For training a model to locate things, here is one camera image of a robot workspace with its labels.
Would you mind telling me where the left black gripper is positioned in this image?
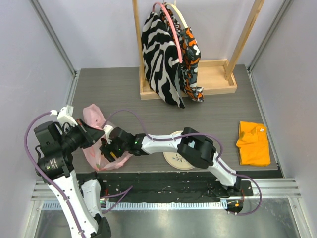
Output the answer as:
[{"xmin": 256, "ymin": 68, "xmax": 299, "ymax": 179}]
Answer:
[{"xmin": 58, "ymin": 118, "xmax": 104, "ymax": 151}]

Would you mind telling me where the pink plastic bag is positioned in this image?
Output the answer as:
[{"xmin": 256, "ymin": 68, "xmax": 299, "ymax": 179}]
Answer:
[{"xmin": 82, "ymin": 104, "xmax": 132, "ymax": 171}]

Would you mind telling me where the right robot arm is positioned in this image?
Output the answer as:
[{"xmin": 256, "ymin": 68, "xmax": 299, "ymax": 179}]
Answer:
[{"xmin": 99, "ymin": 127, "xmax": 242, "ymax": 196}]

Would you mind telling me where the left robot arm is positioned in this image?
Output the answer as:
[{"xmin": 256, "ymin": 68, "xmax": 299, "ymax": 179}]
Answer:
[{"xmin": 34, "ymin": 119, "xmax": 111, "ymax": 238}]

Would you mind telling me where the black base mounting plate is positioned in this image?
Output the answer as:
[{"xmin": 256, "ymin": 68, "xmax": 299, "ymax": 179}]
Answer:
[{"xmin": 90, "ymin": 172, "xmax": 253, "ymax": 203}]

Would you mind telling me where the cream and blue plate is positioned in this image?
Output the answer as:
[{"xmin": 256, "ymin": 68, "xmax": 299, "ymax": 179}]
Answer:
[{"xmin": 162, "ymin": 129, "xmax": 196, "ymax": 171}]

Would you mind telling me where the black white zebra garment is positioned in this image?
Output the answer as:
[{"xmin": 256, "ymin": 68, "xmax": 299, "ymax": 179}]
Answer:
[{"xmin": 141, "ymin": 11, "xmax": 185, "ymax": 109}]

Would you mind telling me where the wooden clothes rack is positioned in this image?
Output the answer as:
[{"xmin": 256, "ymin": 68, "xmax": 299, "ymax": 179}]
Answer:
[{"xmin": 132, "ymin": 0, "xmax": 264, "ymax": 100}]

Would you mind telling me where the orange black patterned garment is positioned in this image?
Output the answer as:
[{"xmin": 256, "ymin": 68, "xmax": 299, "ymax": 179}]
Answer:
[{"xmin": 165, "ymin": 5, "xmax": 204, "ymax": 103}]

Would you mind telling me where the pink hanger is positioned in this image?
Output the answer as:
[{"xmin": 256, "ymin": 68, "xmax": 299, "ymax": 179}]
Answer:
[{"xmin": 152, "ymin": 1, "xmax": 183, "ymax": 63}]

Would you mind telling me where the orange folded cloth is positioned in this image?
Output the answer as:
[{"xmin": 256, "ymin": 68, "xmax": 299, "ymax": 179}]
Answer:
[{"xmin": 236, "ymin": 121, "xmax": 271, "ymax": 167}]

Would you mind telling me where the cream wooden hanger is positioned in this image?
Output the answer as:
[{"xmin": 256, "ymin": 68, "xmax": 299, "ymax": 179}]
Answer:
[{"xmin": 165, "ymin": 2, "xmax": 188, "ymax": 28}]

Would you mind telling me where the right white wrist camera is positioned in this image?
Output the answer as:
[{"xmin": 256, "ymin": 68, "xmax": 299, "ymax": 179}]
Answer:
[{"xmin": 103, "ymin": 124, "xmax": 114, "ymax": 138}]

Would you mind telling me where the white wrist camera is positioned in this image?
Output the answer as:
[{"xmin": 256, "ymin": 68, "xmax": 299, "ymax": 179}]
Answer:
[
  {"xmin": 50, "ymin": 105, "xmax": 77, "ymax": 127},
  {"xmin": 103, "ymin": 124, "xmax": 114, "ymax": 138}
]

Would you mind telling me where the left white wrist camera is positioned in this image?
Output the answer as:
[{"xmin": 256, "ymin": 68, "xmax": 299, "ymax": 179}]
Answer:
[{"xmin": 50, "ymin": 105, "xmax": 77, "ymax": 127}]

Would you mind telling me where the white slotted cable duct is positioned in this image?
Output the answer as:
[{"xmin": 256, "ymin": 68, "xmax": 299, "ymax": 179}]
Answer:
[{"xmin": 43, "ymin": 200, "xmax": 228, "ymax": 211}]

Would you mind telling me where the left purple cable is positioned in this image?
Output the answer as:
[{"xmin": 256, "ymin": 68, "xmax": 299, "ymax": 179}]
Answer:
[{"xmin": 24, "ymin": 111, "xmax": 133, "ymax": 238}]

